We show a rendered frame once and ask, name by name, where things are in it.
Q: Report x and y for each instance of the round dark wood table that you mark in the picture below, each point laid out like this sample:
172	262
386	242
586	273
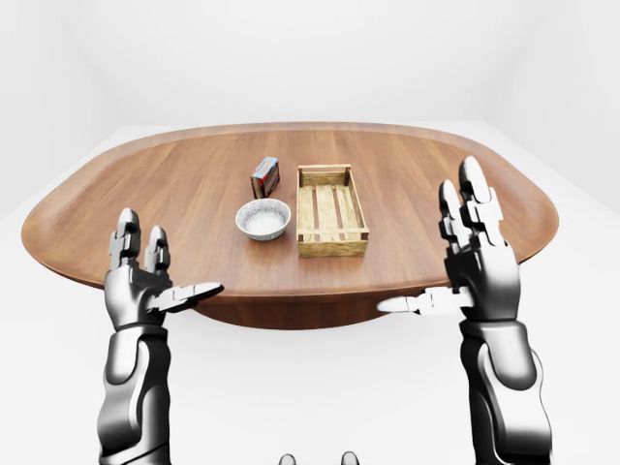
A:
194	194

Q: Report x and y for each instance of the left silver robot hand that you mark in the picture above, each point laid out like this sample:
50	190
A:
130	290

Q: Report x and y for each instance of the patterned grey bowl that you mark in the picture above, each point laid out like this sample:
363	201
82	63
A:
263	219

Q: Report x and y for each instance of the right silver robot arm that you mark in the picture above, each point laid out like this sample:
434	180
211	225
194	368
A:
508	392

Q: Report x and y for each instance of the wooden slat tray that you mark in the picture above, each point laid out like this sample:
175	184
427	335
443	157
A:
331	213

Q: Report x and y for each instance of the printed food box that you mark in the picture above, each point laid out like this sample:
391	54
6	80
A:
265	177

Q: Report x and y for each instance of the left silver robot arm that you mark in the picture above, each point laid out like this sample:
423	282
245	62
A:
135	397

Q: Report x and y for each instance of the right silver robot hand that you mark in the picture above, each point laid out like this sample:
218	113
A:
489	286

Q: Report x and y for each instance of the small dark rounded shape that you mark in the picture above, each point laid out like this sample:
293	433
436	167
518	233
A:
349	458
287	459

